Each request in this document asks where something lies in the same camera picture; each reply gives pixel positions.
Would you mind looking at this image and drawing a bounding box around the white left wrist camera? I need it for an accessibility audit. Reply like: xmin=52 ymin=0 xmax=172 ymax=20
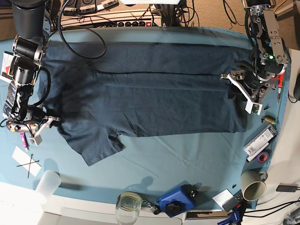
xmin=245 ymin=101 xmax=263 ymax=115

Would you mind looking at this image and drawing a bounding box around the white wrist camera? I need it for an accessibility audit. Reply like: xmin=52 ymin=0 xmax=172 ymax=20
xmin=245 ymin=101 xmax=263 ymax=115
xmin=29 ymin=135 xmax=42 ymax=146

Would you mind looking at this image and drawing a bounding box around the small yellow battery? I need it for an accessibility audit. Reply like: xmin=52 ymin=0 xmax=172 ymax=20
xmin=261 ymin=116 xmax=276 ymax=124

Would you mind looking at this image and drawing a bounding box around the orange screwdriver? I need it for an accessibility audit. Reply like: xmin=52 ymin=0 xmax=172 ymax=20
xmin=277 ymin=73 xmax=285 ymax=103

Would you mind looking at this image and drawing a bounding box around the teal table cloth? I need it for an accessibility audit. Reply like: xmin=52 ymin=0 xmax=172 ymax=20
xmin=0 ymin=26 xmax=292 ymax=210

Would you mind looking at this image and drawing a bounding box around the dark blue T-shirt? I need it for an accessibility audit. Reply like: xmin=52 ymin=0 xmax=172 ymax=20
xmin=45 ymin=42 xmax=249 ymax=166

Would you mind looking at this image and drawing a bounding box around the blue spring clamp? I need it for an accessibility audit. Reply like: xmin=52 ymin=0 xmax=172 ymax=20
xmin=217 ymin=210 xmax=245 ymax=225

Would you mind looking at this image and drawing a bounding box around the blue clamp device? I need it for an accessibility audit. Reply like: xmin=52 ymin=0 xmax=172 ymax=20
xmin=156 ymin=184 xmax=198 ymax=218

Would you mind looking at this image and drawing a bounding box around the black remote control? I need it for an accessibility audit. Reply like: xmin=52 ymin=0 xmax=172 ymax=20
xmin=222 ymin=189 xmax=244 ymax=212

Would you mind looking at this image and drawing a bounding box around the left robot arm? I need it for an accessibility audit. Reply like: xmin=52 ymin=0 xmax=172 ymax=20
xmin=221 ymin=0 xmax=289 ymax=105

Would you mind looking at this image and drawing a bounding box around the frosted plastic cup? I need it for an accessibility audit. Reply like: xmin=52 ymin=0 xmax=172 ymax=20
xmin=35 ymin=170 xmax=61 ymax=200

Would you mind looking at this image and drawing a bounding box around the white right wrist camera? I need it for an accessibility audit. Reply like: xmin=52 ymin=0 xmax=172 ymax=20
xmin=29 ymin=135 xmax=42 ymax=146

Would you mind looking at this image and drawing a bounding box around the pink glue tube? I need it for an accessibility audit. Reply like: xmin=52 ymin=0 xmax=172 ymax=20
xmin=20 ymin=132 xmax=29 ymax=152

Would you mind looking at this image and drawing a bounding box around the orange utility knife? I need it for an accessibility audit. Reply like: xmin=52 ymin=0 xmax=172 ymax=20
xmin=6 ymin=121 xmax=38 ymax=133

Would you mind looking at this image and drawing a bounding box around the purple tape roll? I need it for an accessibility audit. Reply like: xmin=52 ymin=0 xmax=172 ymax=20
xmin=255 ymin=151 xmax=269 ymax=164

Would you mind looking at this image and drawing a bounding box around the booklet with red cube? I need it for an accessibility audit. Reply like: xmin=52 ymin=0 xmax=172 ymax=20
xmin=0 ymin=51 xmax=14 ymax=83

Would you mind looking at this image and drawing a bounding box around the white business card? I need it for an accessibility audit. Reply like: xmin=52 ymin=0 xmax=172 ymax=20
xmin=212 ymin=189 xmax=233 ymax=208

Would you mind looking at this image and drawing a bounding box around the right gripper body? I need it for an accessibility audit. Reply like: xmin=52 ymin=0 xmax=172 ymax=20
xmin=20 ymin=106 xmax=61 ymax=137

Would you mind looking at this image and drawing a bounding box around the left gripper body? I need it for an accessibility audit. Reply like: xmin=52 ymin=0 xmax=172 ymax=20
xmin=220 ymin=69 xmax=276 ymax=103

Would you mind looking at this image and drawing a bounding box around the clear glass jar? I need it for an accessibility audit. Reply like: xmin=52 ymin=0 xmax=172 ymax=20
xmin=115 ymin=192 xmax=142 ymax=225

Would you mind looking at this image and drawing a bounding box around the white paper card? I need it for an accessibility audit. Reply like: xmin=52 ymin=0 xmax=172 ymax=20
xmin=12 ymin=146 xmax=41 ymax=177

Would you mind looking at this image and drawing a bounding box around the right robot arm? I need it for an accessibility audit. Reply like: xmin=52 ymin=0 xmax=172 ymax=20
xmin=0 ymin=0 xmax=60 ymax=144

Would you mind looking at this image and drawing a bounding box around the black power adapter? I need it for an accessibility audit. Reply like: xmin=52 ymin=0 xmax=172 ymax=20
xmin=276 ymin=184 xmax=300 ymax=193

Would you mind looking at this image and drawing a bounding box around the packaged marker set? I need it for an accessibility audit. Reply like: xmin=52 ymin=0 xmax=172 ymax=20
xmin=244 ymin=124 xmax=277 ymax=157

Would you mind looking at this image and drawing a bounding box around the silver padlock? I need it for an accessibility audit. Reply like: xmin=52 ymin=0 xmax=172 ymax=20
xmin=142 ymin=199 xmax=162 ymax=215

